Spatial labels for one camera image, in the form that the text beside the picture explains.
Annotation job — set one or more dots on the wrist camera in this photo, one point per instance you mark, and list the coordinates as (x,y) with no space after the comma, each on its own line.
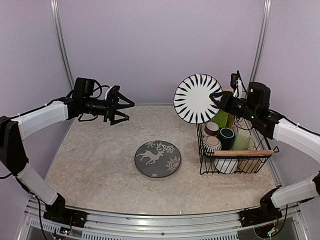
(84,88)
(258,94)

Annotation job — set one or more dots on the clear glass cup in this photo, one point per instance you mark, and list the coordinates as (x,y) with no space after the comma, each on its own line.
(251,145)

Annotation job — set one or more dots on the white plate dark stripes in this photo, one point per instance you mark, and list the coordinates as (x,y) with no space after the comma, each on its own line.
(192,101)

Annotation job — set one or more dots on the light green cup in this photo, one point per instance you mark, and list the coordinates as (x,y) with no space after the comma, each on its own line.
(241,141)

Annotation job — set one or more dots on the brown white small bowl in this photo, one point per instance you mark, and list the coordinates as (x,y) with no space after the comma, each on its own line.
(211,128)

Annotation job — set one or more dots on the striped black white cup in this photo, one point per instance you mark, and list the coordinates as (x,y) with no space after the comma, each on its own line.
(211,144)

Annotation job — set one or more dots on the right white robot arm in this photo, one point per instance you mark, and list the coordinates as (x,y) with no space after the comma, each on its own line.
(275,126)

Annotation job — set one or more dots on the dark green mug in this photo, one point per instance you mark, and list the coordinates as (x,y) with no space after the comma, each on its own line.
(226,136)

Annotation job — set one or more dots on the aluminium front rail frame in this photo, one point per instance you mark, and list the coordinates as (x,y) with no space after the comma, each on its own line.
(106,225)

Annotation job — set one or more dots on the grey reindeer plate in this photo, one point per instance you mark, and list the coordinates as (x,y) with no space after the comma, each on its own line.
(157,159)

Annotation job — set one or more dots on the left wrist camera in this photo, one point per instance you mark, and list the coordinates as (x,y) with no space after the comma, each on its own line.
(84,88)

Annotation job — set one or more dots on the black wire dish rack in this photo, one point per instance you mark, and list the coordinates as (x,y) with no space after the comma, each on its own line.
(263,150)

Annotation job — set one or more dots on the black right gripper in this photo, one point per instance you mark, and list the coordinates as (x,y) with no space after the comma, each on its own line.
(225,102)

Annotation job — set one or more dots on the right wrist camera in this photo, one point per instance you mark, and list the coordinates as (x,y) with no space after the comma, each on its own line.
(258,94)

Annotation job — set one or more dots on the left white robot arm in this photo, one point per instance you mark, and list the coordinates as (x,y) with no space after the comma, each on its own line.
(17,131)

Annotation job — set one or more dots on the beige cup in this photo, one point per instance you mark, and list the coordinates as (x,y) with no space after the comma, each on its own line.
(250,165)

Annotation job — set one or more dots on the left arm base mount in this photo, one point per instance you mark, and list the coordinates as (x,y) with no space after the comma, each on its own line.
(70,217)

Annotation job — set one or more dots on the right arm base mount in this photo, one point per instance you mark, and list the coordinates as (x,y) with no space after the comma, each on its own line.
(256,216)

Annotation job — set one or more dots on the lime green plate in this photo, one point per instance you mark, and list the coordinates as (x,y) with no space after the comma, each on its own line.
(221,119)

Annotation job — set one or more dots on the yellow green woven plate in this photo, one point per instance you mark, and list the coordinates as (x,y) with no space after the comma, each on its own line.
(230,120)

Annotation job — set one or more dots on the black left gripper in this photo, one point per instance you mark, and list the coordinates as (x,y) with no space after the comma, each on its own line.
(110,106)

